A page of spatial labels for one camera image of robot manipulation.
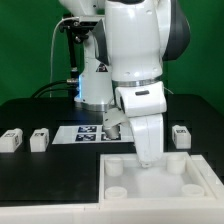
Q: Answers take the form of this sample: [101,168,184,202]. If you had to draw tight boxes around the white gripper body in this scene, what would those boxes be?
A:
[128,112,165,164]

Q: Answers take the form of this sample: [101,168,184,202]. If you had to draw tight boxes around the white square table top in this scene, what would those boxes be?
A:
[99,152,216,206]

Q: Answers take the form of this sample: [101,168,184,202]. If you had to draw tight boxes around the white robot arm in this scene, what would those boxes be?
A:
[59,0,190,167]

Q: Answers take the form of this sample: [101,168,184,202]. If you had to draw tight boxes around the white L-shaped obstacle fence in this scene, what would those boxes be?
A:
[0,155,224,224]

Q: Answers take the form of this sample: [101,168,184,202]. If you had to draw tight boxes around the white sheet with AprilTags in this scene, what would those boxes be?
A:
[53,125,133,144]

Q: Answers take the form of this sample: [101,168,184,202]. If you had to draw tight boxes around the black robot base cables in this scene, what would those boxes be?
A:
[30,78,80,99]

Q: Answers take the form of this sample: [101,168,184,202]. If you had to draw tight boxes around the black camera on stand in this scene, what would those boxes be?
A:
[59,14,96,97]

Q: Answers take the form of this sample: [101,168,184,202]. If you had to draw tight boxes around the white camera cable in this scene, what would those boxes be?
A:
[49,18,73,98]

